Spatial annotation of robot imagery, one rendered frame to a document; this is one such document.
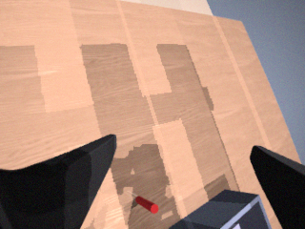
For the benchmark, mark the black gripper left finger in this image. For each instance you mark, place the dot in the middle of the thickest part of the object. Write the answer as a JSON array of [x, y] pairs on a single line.
[[55, 193]]

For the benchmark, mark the dark red peg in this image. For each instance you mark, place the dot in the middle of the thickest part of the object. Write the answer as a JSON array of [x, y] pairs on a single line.
[[150, 206]]

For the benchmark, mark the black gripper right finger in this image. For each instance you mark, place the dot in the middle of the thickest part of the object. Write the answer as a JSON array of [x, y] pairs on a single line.
[[283, 182]]

